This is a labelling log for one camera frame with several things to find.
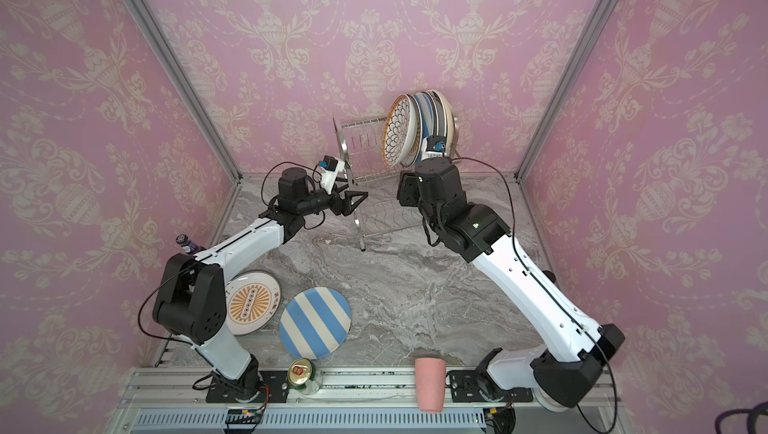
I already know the purple bottle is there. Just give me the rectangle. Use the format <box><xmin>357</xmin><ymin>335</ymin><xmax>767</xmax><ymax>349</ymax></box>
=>
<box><xmin>175</xmin><ymin>234</ymin><xmax>205</xmax><ymax>255</ymax></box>

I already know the aluminium corner post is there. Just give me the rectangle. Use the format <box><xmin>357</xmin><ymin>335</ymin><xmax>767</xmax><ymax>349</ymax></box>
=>
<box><xmin>123</xmin><ymin>0</ymin><xmax>242</xmax><ymax>184</ymax></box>
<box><xmin>516</xmin><ymin>0</ymin><xmax>618</xmax><ymax>184</ymax></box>

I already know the small jar dark lid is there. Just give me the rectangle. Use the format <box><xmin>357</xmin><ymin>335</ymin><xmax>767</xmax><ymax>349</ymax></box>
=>
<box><xmin>542</xmin><ymin>270</ymin><xmax>557</xmax><ymax>284</ymax></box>

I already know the white plate teal red rim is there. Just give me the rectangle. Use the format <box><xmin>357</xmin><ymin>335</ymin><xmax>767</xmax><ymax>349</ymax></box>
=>
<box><xmin>430</xmin><ymin>90</ymin><xmax>447</xmax><ymax>138</ymax></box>

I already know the pink cup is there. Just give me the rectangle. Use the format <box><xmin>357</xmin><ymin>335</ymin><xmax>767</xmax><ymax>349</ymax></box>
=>
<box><xmin>414</xmin><ymin>357</ymin><xmax>447</xmax><ymax>413</ymax></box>

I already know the aluminium corner post right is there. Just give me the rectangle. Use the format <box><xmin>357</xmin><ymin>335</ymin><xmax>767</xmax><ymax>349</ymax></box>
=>
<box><xmin>516</xmin><ymin>0</ymin><xmax>618</xmax><ymax>184</ymax></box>

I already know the orange sunburst plate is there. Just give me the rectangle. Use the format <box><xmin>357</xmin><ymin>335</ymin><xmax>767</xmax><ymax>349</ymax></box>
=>
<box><xmin>406</xmin><ymin>94</ymin><xmax>422</xmax><ymax>166</ymax></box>
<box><xmin>225</xmin><ymin>270</ymin><xmax>282</xmax><ymax>336</ymax></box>

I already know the white plate green quatrefoil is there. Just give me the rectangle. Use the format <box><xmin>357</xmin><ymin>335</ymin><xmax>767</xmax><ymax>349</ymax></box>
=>
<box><xmin>423</xmin><ymin>91</ymin><xmax>440</xmax><ymax>136</ymax></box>

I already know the green can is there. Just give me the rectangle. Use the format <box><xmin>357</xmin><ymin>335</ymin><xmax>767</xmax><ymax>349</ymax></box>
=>
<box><xmin>287</xmin><ymin>358</ymin><xmax>322</xmax><ymax>396</ymax></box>

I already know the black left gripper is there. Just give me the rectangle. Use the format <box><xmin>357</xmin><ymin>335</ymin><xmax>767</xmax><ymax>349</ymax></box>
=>
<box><xmin>295</xmin><ymin>177</ymin><xmax>367</xmax><ymax>218</ymax></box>

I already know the black cable loop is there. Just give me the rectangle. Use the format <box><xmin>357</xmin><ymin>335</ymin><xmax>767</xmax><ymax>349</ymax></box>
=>
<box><xmin>713</xmin><ymin>400</ymin><xmax>768</xmax><ymax>434</ymax></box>

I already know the plain cream plate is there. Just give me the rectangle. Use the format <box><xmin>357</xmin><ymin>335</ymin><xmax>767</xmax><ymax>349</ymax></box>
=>
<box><xmin>433</xmin><ymin>90</ymin><xmax>459</xmax><ymax>151</ymax></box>

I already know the blue cream striped plate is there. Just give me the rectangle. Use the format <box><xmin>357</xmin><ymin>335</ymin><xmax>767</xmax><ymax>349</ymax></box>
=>
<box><xmin>415</xmin><ymin>92</ymin><xmax>432</xmax><ymax>149</ymax></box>
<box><xmin>279</xmin><ymin>287</ymin><xmax>352</xmax><ymax>360</ymax></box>

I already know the petal pattern plate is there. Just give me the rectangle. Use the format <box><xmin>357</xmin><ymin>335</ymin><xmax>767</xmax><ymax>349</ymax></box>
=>
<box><xmin>382</xmin><ymin>94</ymin><xmax>414</xmax><ymax>167</ymax></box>

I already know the chrome wire dish rack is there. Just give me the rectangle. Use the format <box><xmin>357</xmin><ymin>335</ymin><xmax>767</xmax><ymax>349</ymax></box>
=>
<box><xmin>331</xmin><ymin>114</ymin><xmax>463</xmax><ymax>253</ymax></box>

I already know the blue cream striped plate front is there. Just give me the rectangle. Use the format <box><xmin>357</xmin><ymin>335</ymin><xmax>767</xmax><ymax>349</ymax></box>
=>
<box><xmin>279</xmin><ymin>287</ymin><xmax>352</xmax><ymax>360</ymax></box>

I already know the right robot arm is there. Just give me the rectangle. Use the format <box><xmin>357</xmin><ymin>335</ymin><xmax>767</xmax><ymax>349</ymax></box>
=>
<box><xmin>397</xmin><ymin>157</ymin><xmax>625</xmax><ymax>408</ymax></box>

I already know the aluminium corner post left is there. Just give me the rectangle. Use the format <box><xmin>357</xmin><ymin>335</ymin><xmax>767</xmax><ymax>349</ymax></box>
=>
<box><xmin>123</xmin><ymin>0</ymin><xmax>242</xmax><ymax>184</ymax></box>

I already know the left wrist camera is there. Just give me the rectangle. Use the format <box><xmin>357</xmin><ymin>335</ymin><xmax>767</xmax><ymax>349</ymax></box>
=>
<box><xmin>318</xmin><ymin>155</ymin><xmax>346</xmax><ymax>194</ymax></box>

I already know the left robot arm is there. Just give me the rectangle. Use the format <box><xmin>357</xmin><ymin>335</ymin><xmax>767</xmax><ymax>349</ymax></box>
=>
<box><xmin>148</xmin><ymin>166</ymin><xmax>368</xmax><ymax>403</ymax></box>

